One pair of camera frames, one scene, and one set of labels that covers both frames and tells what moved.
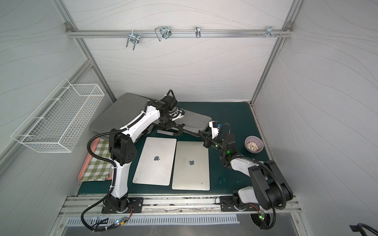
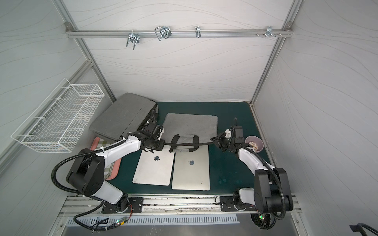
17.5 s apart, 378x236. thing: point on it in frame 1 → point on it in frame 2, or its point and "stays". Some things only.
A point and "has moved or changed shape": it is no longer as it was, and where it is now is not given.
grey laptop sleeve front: x=122 y=111 stays
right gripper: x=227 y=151 → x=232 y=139
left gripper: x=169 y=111 → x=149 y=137
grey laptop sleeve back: x=193 y=121 has moved or changed shape
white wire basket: x=57 y=124 stays
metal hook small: x=198 y=32 stays
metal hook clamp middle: x=164 y=31 stays
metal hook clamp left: x=134 y=38 stays
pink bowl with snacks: x=254 y=144 stays
